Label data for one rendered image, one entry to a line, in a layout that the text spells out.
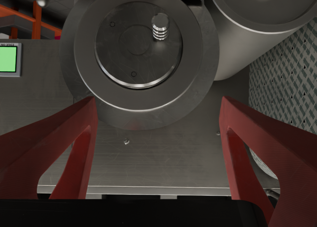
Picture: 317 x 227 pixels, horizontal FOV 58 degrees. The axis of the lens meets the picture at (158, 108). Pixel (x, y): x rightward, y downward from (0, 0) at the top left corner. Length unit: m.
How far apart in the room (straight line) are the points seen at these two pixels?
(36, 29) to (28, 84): 2.69
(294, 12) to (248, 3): 0.04
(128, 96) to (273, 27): 0.15
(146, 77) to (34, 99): 0.42
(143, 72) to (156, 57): 0.02
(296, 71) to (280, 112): 0.06
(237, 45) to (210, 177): 0.34
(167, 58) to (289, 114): 0.19
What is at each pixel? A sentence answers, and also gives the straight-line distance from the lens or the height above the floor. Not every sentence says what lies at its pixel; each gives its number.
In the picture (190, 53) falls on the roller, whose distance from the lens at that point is 0.26.
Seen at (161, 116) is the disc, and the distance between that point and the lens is 0.26.
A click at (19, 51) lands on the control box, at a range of 0.66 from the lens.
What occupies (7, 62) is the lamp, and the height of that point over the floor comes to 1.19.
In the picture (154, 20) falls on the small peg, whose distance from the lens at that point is 0.23.
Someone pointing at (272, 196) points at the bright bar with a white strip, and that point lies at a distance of 0.61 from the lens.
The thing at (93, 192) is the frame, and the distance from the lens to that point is 0.61.
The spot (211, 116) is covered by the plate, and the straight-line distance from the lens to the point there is 0.59.
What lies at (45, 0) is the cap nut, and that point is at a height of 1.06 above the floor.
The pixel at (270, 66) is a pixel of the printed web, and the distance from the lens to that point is 0.44.
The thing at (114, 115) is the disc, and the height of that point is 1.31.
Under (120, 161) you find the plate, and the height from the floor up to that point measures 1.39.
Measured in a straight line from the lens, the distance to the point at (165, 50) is 0.25.
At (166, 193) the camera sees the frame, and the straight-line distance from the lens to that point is 0.60.
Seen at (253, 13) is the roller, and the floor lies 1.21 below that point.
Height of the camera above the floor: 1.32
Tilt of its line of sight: 4 degrees down
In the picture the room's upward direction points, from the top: 179 degrees counter-clockwise
